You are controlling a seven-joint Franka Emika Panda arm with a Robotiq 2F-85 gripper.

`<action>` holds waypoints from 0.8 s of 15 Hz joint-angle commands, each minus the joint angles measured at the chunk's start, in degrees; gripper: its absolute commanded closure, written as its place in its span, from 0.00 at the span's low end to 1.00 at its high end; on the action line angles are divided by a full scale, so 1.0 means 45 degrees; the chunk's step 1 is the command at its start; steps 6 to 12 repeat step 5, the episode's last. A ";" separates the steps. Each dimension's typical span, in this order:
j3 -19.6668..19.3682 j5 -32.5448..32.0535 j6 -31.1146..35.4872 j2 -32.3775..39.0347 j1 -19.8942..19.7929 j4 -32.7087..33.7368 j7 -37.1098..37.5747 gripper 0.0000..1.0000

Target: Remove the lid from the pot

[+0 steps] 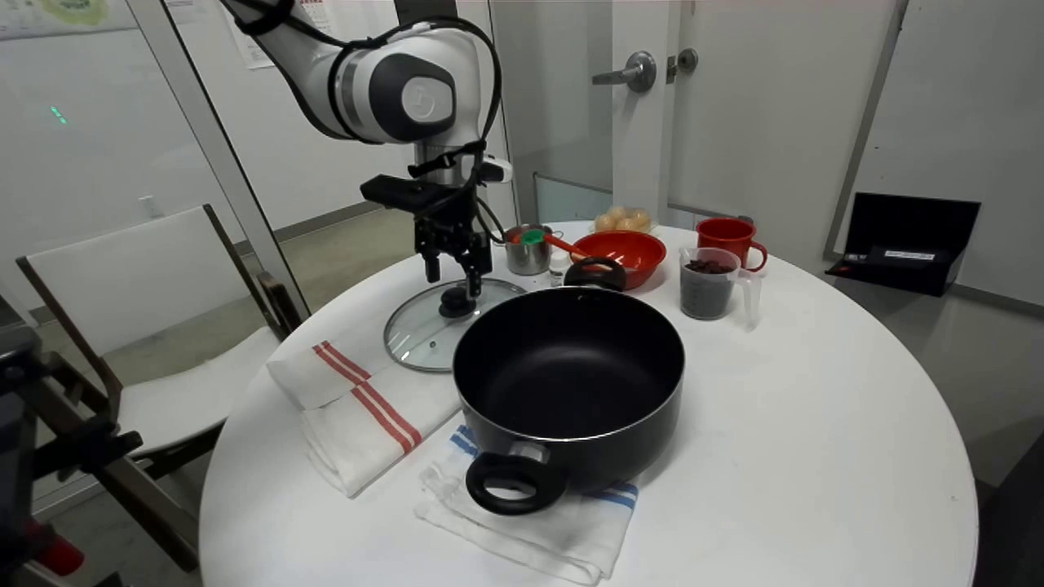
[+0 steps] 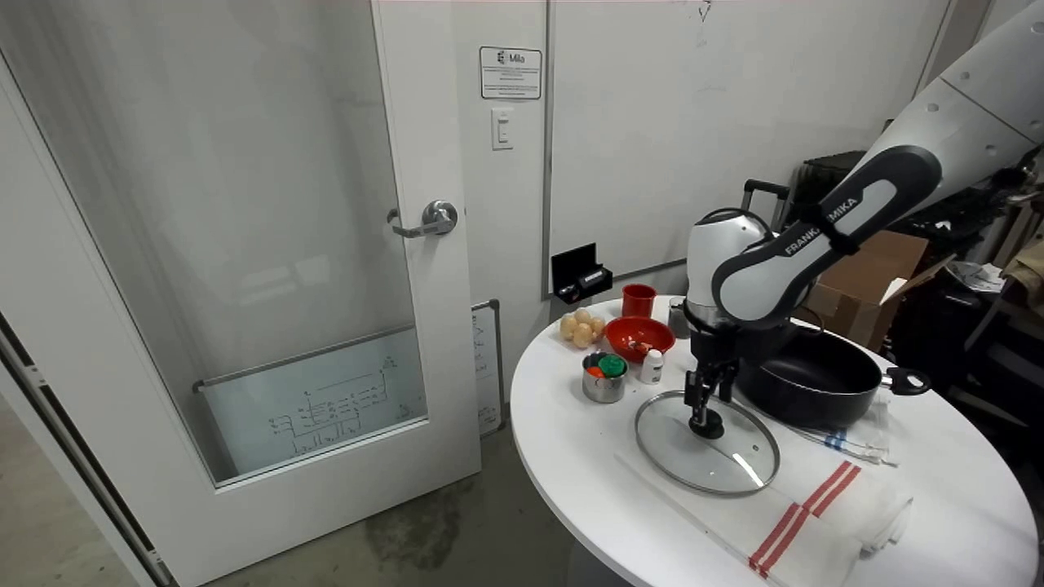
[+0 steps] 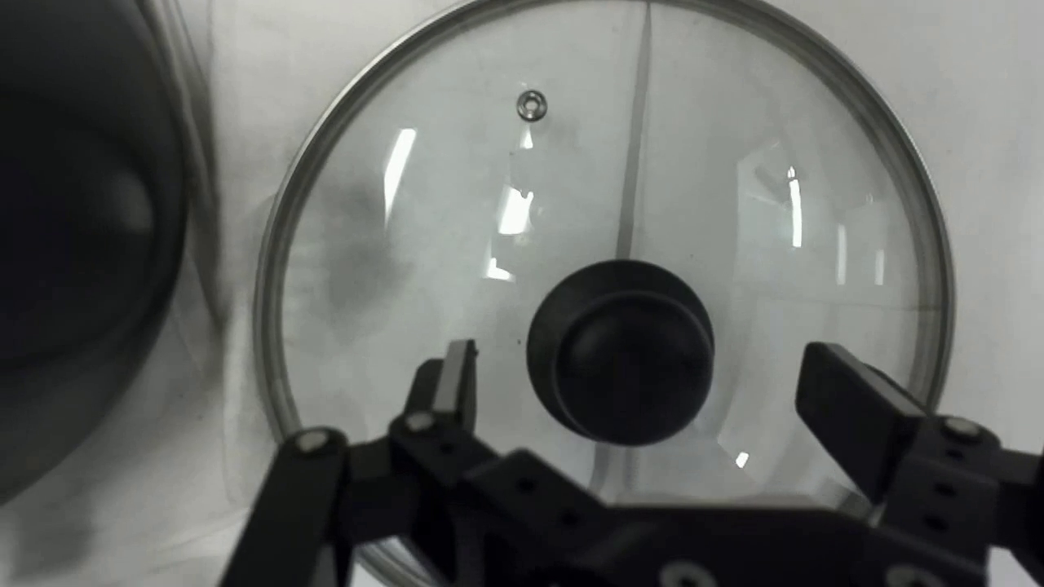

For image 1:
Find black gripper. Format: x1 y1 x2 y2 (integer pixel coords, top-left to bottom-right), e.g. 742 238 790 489
412 175 492 302

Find glass pot lid black knob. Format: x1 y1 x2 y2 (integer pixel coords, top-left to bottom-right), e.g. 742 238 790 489
381 275 532 375

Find yellowish bread rolls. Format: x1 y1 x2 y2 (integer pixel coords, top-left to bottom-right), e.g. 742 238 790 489
593 207 656 234

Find red bowl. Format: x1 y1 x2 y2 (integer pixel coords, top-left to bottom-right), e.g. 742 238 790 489
546 227 670 293

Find white towel red stripes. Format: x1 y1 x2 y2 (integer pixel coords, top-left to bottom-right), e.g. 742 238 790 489
265 283 466 503

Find white door frosted glass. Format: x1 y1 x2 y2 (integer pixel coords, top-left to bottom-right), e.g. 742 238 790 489
483 0 670 225

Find dark grey cup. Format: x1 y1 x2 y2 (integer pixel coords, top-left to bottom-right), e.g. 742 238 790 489
679 244 745 323

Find red cup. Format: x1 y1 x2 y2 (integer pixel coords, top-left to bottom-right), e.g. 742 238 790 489
696 214 774 275

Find white towel blue stripes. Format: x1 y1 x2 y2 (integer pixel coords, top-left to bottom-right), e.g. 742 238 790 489
415 421 642 587

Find clear plastic cup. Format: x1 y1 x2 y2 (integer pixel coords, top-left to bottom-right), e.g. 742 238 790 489
734 264 769 334

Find small silver door knob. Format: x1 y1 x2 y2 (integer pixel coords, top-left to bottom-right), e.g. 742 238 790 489
666 45 700 86

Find white door panel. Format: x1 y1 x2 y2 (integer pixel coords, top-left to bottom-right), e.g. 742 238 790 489
663 0 906 272

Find open black case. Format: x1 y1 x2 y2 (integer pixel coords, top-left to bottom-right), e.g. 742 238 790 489
824 190 984 299

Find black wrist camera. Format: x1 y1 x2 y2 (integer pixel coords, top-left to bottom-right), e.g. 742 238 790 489
360 173 442 219

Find black two-handled cooking pot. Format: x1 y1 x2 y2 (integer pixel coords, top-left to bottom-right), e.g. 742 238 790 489
449 256 690 518

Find grey glass partition frame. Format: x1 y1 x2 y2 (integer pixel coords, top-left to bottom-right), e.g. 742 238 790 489
124 0 314 329

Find silver door lever handle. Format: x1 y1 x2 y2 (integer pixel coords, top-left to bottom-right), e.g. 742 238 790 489
589 50 658 99

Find white wooden-frame chair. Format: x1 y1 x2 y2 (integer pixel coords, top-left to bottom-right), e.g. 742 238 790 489
13 203 314 574

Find black camera stand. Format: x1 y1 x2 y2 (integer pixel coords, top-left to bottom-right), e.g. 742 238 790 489
0 296 144 587

